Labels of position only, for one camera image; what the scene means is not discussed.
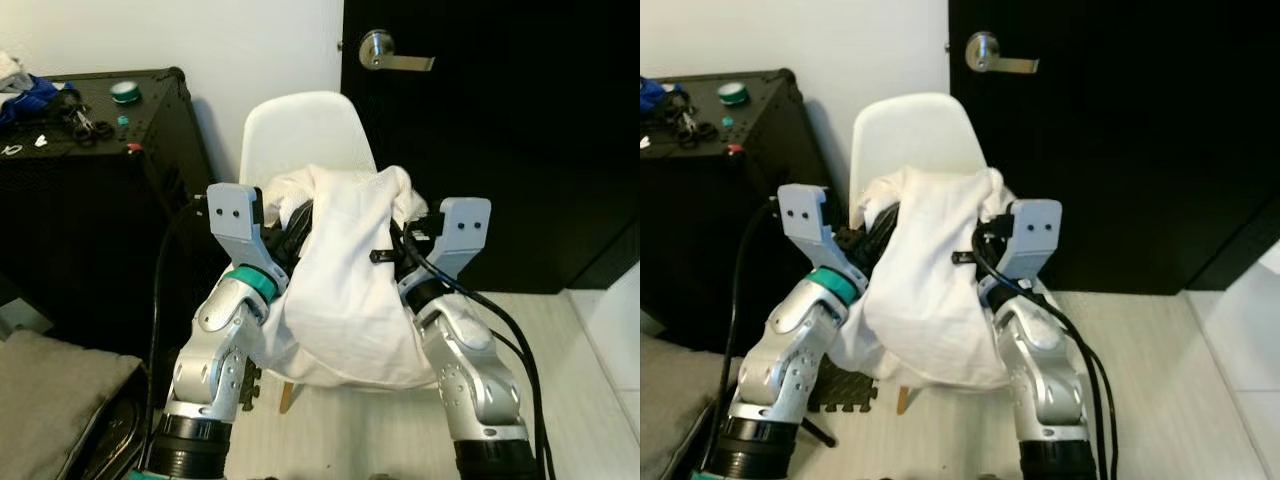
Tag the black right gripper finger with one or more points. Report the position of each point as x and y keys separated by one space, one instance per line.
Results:
x=963 y=257
x=381 y=256

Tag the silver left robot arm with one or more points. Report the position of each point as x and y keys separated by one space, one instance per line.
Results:
x=790 y=360
x=215 y=350

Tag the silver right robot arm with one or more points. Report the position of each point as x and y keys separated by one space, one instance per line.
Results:
x=1040 y=370
x=470 y=370

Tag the white plastic chair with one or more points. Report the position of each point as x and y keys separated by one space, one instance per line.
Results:
x=300 y=130
x=915 y=130

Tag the black door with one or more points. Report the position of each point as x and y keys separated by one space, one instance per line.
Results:
x=520 y=160
x=1140 y=160

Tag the black foam puzzle mat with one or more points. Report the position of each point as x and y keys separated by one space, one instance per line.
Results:
x=845 y=395
x=251 y=385

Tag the black equipment case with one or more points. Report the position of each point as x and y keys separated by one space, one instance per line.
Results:
x=90 y=220
x=700 y=230

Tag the black tripod leg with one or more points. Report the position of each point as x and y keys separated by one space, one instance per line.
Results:
x=820 y=430

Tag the green tape roll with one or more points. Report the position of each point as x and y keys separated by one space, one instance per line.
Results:
x=733 y=94
x=125 y=93

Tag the grey cushion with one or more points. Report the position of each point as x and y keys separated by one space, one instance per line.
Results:
x=55 y=390
x=680 y=400

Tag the blue cloth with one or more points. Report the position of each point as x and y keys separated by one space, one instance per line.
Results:
x=28 y=98
x=652 y=95

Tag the white cloth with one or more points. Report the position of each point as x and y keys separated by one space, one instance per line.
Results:
x=10 y=70

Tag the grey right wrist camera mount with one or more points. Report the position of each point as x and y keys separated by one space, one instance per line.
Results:
x=465 y=232
x=1035 y=235

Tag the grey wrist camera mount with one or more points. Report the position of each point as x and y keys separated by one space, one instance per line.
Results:
x=465 y=232
x=235 y=215
x=805 y=215
x=1035 y=235

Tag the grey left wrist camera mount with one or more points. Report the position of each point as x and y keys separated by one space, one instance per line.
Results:
x=235 y=215
x=805 y=215

